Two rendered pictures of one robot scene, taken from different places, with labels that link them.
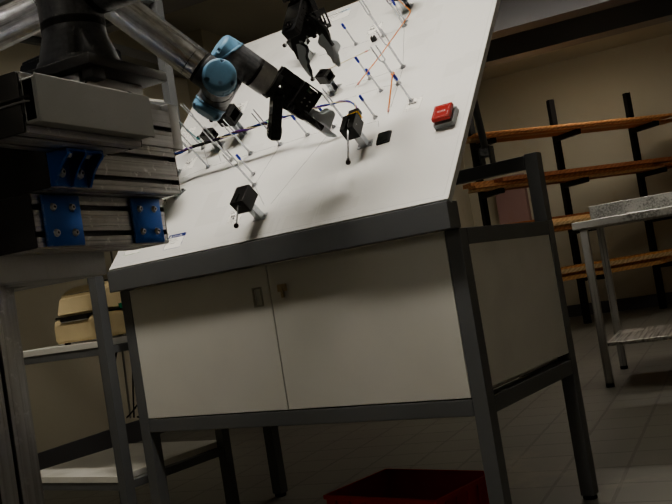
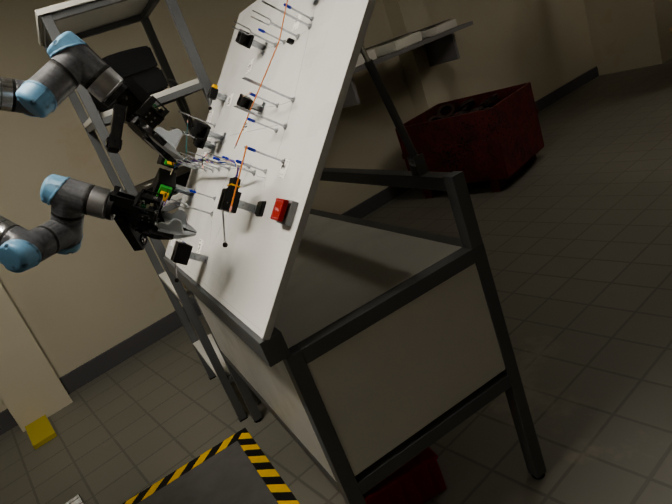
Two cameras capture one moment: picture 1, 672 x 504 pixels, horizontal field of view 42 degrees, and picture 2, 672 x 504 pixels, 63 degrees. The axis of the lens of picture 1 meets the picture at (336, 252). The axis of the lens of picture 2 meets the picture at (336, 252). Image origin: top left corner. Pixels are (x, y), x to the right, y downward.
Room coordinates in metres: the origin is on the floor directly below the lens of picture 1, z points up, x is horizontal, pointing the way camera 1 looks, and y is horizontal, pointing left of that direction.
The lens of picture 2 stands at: (1.23, -1.06, 1.37)
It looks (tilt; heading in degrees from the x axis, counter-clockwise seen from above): 19 degrees down; 34
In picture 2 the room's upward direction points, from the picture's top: 21 degrees counter-clockwise
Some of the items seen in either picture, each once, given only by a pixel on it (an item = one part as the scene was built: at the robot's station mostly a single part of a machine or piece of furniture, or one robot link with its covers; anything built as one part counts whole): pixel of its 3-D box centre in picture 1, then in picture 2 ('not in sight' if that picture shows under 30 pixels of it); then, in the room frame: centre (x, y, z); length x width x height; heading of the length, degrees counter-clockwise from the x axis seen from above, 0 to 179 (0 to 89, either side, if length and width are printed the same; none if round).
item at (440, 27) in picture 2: not in sight; (433, 29); (6.11, 0.46, 1.25); 0.33 x 0.31 x 0.08; 156
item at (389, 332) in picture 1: (362, 326); (271, 380); (2.23, -0.04, 0.60); 0.55 x 0.03 x 0.39; 55
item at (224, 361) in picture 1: (205, 346); (220, 327); (2.55, 0.42, 0.60); 0.55 x 0.02 x 0.39; 55
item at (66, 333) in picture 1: (107, 308); not in sight; (2.96, 0.79, 0.76); 0.30 x 0.21 x 0.20; 149
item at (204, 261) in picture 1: (260, 252); (208, 292); (2.37, 0.20, 0.83); 1.18 x 0.05 x 0.06; 55
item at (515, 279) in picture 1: (340, 322); (319, 307); (2.64, 0.02, 0.60); 1.17 x 0.58 x 0.40; 55
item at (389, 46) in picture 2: not in sight; (392, 44); (5.65, 0.67, 1.26); 0.39 x 0.37 x 0.10; 156
